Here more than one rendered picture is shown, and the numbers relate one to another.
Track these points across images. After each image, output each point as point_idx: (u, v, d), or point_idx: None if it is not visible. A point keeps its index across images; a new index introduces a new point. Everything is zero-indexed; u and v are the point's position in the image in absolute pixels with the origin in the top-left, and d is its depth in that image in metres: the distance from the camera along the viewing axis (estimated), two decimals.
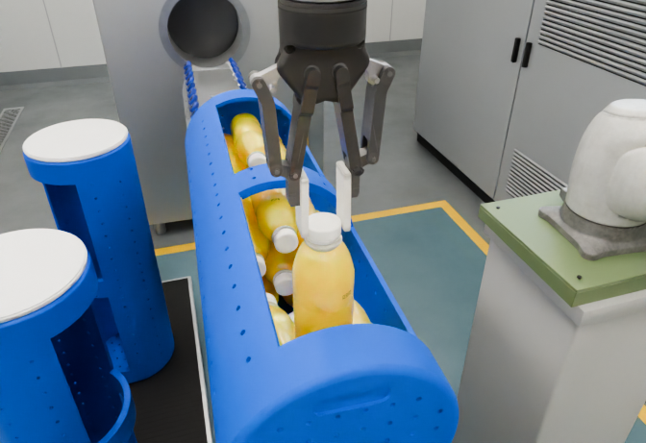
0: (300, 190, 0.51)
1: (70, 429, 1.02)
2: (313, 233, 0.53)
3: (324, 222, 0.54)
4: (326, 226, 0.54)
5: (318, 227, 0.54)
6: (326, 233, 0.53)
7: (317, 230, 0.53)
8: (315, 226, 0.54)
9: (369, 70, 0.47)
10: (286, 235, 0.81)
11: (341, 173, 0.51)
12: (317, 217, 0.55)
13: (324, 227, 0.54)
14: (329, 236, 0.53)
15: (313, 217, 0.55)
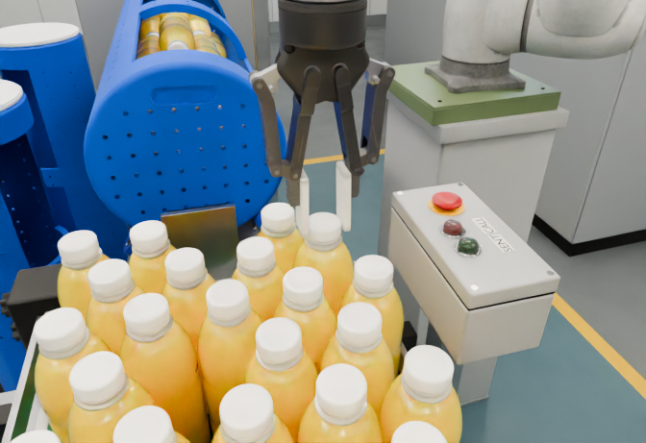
0: (300, 190, 0.51)
1: (9, 246, 1.18)
2: (313, 233, 0.53)
3: (324, 222, 0.54)
4: (326, 226, 0.54)
5: (318, 227, 0.54)
6: (326, 233, 0.53)
7: (317, 230, 0.53)
8: (315, 226, 0.54)
9: (369, 70, 0.47)
10: (177, 45, 0.97)
11: (341, 173, 0.51)
12: (317, 217, 0.55)
13: (324, 227, 0.54)
14: (329, 236, 0.53)
15: (313, 217, 0.55)
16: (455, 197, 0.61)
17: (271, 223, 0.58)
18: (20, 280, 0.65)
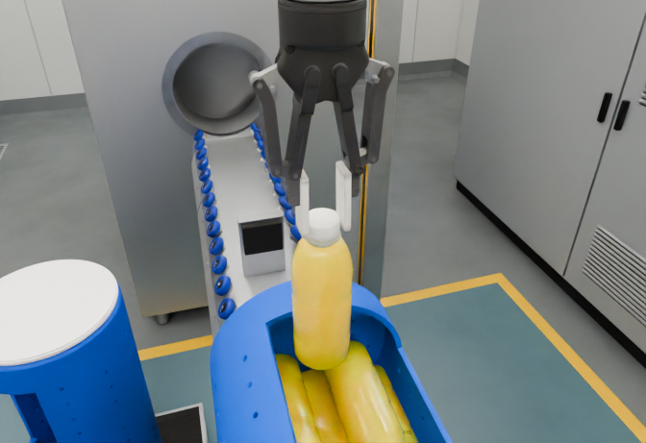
0: (300, 190, 0.51)
1: None
2: None
3: None
4: None
5: None
6: None
7: None
8: None
9: (369, 70, 0.47)
10: None
11: (341, 173, 0.51)
12: None
13: None
14: None
15: None
16: None
17: None
18: None
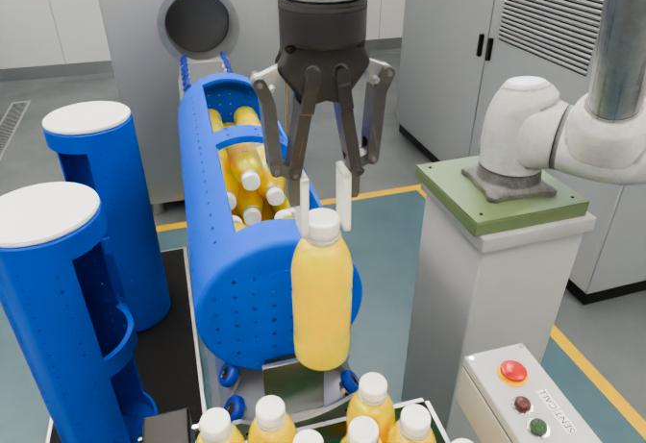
0: (300, 190, 0.51)
1: (86, 338, 1.29)
2: (409, 429, 0.66)
3: (417, 417, 0.67)
4: (419, 422, 0.66)
5: (413, 423, 0.66)
6: (420, 430, 0.65)
7: (413, 427, 0.66)
8: (410, 422, 0.66)
9: (369, 70, 0.47)
10: (251, 176, 1.08)
11: (341, 173, 0.51)
12: (410, 410, 0.68)
13: (418, 423, 0.66)
14: (422, 431, 0.66)
15: (407, 410, 0.68)
16: (520, 368, 0.73)
17: (369, 396, 0.70)
18: (148, 430, 0.77)
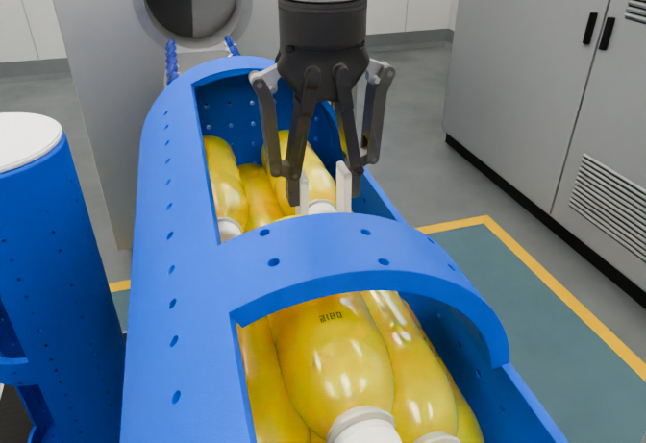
0: (300, 190, 0.51)
1: None
2: None
3: None
4: None
5: None
6: None
7: None
8: None
9: (369, 70, 0.47)
10: None
11: (341, 173, 0.51)
12: None
13: None
14: None
15: None
16: None
17: None
18: None
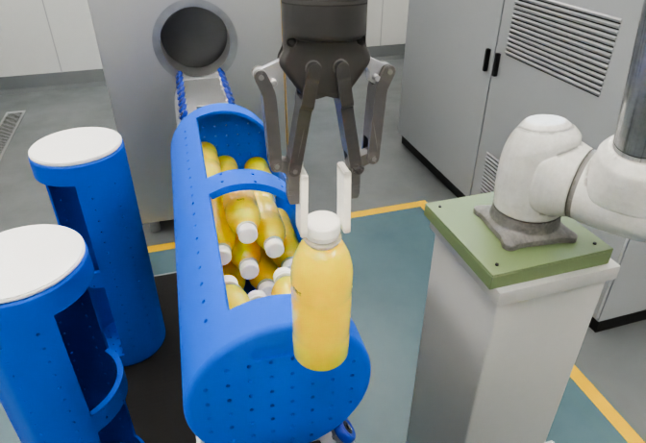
0: (300, 187, 0.51)
1: (70, 394, 1.20)
2: None
3: None
4: None
5: None
6: None
7: None
8: None
9: (370, 68, 0.48)
10: (247, 229, 0.99)
11: (341, 172, 0.52)
12: None
13: None
14: None
15: None
16: None
17: None
18: None
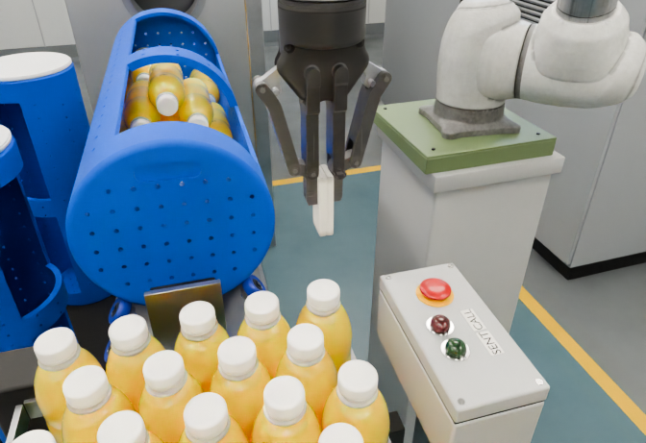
0: (318, 189, 0.51)
1: None
2: (295, 350, 0.53)
3: (307, 337, 0.54)
4: (308, 342, 0.53)
5: (300, 344, 0.53)
6: (308, 351, 0.52)
7: (299, 348, 0.52)
8: (297, 342, 0.53)
9: (366, 72, 0.47)
10: (165, 98, 0.95)
11: (324, 176, 0.51)
12: (300, 331, 0.55)
13: (306, 344, 0.53)
14: (310, 354, 0.53)
15: (296, 331, 0.55)
16: (443, 285, 0.60)
17: (254, 316, 0.57)
18: None
